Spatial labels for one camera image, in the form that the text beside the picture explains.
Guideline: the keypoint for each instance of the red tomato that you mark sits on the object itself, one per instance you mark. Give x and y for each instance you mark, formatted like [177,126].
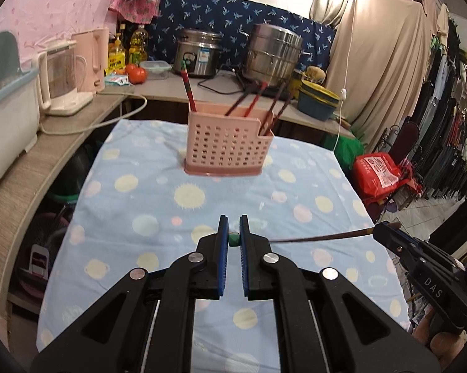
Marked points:
[136,74]

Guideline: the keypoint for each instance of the clear food container blue lid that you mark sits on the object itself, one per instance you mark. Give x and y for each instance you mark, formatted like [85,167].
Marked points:
[155,70]

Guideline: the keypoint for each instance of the yellow metal mug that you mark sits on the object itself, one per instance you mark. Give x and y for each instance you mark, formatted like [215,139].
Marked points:
[296,83]

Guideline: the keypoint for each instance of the black induction cooker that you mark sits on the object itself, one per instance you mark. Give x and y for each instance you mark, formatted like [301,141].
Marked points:
[272,91]

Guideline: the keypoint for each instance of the yellow seasoning bottle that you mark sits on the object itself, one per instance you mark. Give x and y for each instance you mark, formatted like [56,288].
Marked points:
[117,56]

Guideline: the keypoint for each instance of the pink electric kettle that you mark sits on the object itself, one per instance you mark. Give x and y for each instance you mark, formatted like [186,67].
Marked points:
[93,62]

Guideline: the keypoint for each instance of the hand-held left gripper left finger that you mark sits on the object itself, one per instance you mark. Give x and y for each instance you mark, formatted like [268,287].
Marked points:
[222,264]

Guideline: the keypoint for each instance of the green plastic bag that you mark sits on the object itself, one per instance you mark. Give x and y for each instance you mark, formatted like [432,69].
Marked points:
[350,149]

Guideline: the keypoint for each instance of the person's right hand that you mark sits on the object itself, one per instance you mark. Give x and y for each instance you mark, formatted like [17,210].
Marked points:
[445,344]

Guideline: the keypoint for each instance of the blue white snack packet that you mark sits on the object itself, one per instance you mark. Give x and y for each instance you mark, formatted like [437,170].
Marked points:
[117,81]

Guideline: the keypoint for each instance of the dark sauce bottle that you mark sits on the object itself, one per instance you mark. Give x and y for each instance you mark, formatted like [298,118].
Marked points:
[122,33]

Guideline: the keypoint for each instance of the beige curtain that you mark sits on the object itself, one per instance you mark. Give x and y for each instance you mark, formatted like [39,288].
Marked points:
[381,66]

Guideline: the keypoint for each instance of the dark wooden chair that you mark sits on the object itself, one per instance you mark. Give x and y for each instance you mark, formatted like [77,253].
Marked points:
[410,136]

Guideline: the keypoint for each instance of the red plastic bag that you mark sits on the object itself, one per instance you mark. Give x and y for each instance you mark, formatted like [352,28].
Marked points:
[377,175]

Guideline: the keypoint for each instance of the cooking oil bottle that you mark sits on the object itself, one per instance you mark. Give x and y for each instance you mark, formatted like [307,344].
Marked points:
[139,44]

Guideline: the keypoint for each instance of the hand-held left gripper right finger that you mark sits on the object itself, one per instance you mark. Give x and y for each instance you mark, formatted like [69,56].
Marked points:
[245,264]

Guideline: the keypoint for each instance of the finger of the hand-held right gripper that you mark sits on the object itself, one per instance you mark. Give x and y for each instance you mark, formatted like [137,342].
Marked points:
[396,239]

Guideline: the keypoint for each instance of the steel steamer pot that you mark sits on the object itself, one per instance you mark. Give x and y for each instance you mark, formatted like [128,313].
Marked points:
[274,54]

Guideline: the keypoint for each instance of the pink perforated utensil basket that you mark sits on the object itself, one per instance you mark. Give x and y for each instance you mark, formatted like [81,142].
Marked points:
[225,143]

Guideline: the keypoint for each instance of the tan loofah sponge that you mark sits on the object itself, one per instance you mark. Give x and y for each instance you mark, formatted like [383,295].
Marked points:
[315,74]

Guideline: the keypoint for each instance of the steel rice cooker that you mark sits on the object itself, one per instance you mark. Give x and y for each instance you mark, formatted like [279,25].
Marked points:
[200,54]

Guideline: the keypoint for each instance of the white glass kettle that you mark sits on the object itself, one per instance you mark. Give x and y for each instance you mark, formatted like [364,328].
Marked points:
[60,77]

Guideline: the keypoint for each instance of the navy floral cloth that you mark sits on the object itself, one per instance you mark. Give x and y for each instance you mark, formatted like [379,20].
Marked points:
[225,13]

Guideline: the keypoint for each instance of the blue dotted tablecloth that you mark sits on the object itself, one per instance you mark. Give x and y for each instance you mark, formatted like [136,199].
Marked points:
[140,186]

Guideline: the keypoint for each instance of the pink spotted curtain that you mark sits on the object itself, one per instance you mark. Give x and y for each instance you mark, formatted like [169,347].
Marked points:
[54,7]

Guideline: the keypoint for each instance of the dark red chopstick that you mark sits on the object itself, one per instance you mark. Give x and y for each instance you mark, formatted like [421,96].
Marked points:
[188,85]
[274,105]
[241,99]
[282,112]
[315,237]
[256,99]

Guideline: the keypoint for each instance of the yellow bowl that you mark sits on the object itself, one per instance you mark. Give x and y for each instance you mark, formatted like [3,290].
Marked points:
[318,87]

